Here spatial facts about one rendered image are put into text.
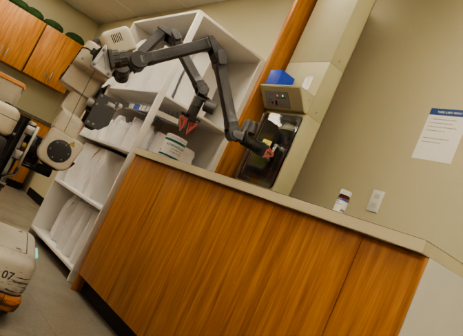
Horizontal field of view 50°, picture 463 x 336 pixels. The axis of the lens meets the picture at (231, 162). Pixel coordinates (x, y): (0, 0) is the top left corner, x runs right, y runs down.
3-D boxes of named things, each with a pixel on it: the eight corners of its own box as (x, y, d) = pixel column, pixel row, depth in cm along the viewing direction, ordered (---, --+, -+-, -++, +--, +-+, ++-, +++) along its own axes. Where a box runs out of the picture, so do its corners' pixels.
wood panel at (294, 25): (271, 208, 299) (360, 7, 316) (274, 209, 297) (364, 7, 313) (211, 177, 271) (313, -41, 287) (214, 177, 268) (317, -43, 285)
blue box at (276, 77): (276, 93, 274) (282, 78, 275) (288, 93, 266) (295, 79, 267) (264, 84, 268) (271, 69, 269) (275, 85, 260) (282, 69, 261)
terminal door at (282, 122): (235, 177, 269) (266, 112, 274) (271, 189, 245) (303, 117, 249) (235, 177, 269) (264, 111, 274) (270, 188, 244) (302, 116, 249)
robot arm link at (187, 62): (166, 42, 284) (169, 29, 275) (175, 40, 286) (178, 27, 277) (198, 102, 272) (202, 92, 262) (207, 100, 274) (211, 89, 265)
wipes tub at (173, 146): (170, 162, 304) (180, 140, 305) (180, 166, 293) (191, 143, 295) (153, 153, 296) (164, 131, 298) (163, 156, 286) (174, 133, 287)
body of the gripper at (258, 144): (259, 140, 248) (248, 133, 244) (269, 146, 240) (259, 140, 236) (252, 151, 249) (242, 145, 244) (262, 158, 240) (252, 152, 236)
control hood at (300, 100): (266, 109, 275) (274, 93, 276) (306, 113, 249) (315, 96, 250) (252, 99, 269) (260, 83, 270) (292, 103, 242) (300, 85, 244)
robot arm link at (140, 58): (212, 36, 242) (219, 29, 232) (221, 63, 242) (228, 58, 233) (125, 58, 226) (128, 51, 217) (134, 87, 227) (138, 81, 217)
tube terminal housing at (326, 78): (262, 202, 284) (315, 84, 293) (301, 216, 258) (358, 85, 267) (231, 186, 270) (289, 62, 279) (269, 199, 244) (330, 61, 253)
